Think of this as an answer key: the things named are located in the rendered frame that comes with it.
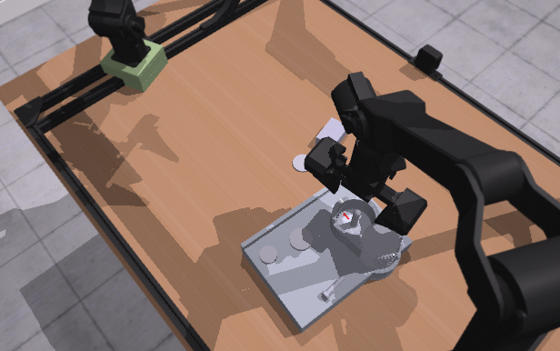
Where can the grey gear with red arrow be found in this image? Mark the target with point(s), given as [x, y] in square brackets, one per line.
[344, 220]

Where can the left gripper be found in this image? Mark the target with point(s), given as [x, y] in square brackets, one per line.
[327, 164]

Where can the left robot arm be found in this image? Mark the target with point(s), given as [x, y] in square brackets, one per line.
[518, 289]

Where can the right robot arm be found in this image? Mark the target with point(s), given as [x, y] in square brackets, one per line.
[117, 20]

